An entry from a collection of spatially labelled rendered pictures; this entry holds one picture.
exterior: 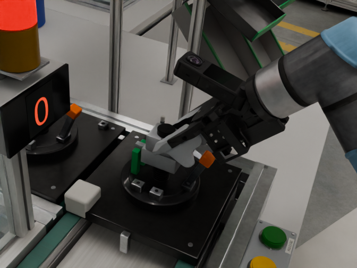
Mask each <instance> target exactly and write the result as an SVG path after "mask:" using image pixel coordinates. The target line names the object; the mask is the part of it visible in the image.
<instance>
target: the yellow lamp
mask: <svg viewBox="0 0 357 268"><path fill-rule="evenodd" d="M40 62H41V60H40V47H39V34H38V22H37V23H36V24H35V25H34V26H32V27H31V28H28V29H23V30H12V31H10V30H2V29H0V69H1V70H3V71H6V72H13V73H21V72H27V71H31V70H33V69H35V68H36V67H38V66H39V65H40Z"/></svg>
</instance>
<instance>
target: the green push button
mask: <svg viewBox="0 0 357 268"><path fill-rule="evenodd" d="M261 238H262V240H263V242H264V243H265V244H266V245H267V246H269V247H271V248H281V247H283V246H284V245H285V242H286V234H285V232H284V231H283V230H282V229H280V228H278V227H275V226H268V227H265V228H264V229H263V231H262V234H261Z"/></svg>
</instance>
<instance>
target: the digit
mask: <svg viewBox="0 0 357 268"><path fill-rule="evenodd" d="M26 104H27V114H28V123H29V133H30V139H31V138H33V137H34V136H35V135H36V134H38V133H39V132H40V131H42V129H44V128H45V127H47V126H48V125H49V124H50V123H52V122H53V121H54V105H53V90H52V80H50V81H49V82H47V83H46V84H44V85H43V86H41V87H40V88H39V89H37V90H36V91H34V92H33V93H31V94H30V95H29V96H27V97H26Z"/></svg>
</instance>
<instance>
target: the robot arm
mask: <svg viewBox="0 0 357 268"><path fill-rule="evenodd" d="M174 75H175V76H177V77H179V78H180V79H182V80H184V81H186V82H187V83H189V84H191V85H193V86H195V87H196V88H198V89H200V90H202V91H203V92H205V93H207V94H208V95H210V96H212V98H211V99H210V100H208V101H206V102H204V103H203V104H201V105H199V106H198V107H196V108H195V109H193V110H192V111H190V112H189V113H188V114H186V115H185V116H183V117H182V118H180V119H179V120H178V121H176V122H175V123H174V124H172V125H173V126H174V127H175V128H176V129H178V130H176V131H175V132H174V133H172V134H170V135H168V136H167V137H165V138H164V139H162V140H160V141H158V142H157V143H156V144H155V147H154V149H153V151H152V153H153V154H154V155H159V154H162V153H167V154H168V155H169V156H171V157H172V158H173V159H175V160H176V161H177V162H179V163H180V164H181V165H182V166H184V167H186V168H189V167H191V166H193V165H194V163H195V160H194V156H193V150H194V149H196V148H197V147H199V146H200V145H201V144H202V145H205V144H208V146H209V147H210V148H211V150H212V151H213V153H212V154H213V156H214V157H215V159H216V160H217V161H218V162H219V163H220V165H222V164H224V163H226V162H228V161H231V160H233V159H235V158H237V157H239V156H241V155H244V154H246V153H247V152H248V151H249V149H250V147H251V146H253V145H255V144H257V143H259V142H261V141H263V140H266V139H268V138H270V137H272V136H274V135H276V134H278V133H281V132H283V131H284V130H285V127H286V126H285V125H286V124H287V122H288V121H289V117H288V116H289V115H292V114H294V113H296V112H298V111H300V110H302V109H304V108H306V107H308V106H310V105H312V104H314V103H316V102H318V103H319V105H320V107H321V109H322V111H323V113H324V114H325V116H326V118H327V120H328V122H329V124H330V126H331V128H332V130H333V132H334V133H335V135H336V137H337V139H338V141H339V143H340V145H341V147H342V149H343V151H344V153H345V157H346V159H348V160H349V161H350V163H351V164H352V166H353V168H354V169H355V171H356V173H357V16H352V17H350V18H348V19H346V20H344V21H342V22H340V23H339V24H337V25H335V26H333V27H331V28H329V29H326V30H323V31H322V32H321V33H320V34H319V35H317V36H315V37H314V38H312V39H310V40H309V41H307V42H306V43H304V44H302V45H301V46H299V47H297V48H295V49H294V50H292V51H290V52H289V53H287V54H285V55H284V56H282V57H280V58H278V59H276V60H275V61H273V62H271V63H269V64H268V65H266V66H264V67H263V68H261V69H260V70H258V71H257V73H255V74H254V75H252V76H250V77H248V78H247V80H246V81H244V80H242V79H240V78H238V77H236V76H235V75H233V74H231V73H229V72H227V71H225V70H224V69H222V68H220V67H218V66H216V65H215V64H213V63H211V62H209V61H207V60H205V59H204V58H202V57H200V56H199V55H197V54H195V53H193V52H191V51H189V52H186V53H185V54H184V55H183V56H182V57H181V58H179V59H178V60H177V63H176V66H175V68H174ZM242 143H245V146H244V145H243V144H242ZM231 147H233V148H234V149H235V150H236V152H237V154H236V155H234V156H232V157H230V158H228V159H224V157H223V156H222V154H221V153H220V152H222V153H223V154H224V155H225V156H227V155H229V154H230V152H231V150H232V148H231Z"/></svg>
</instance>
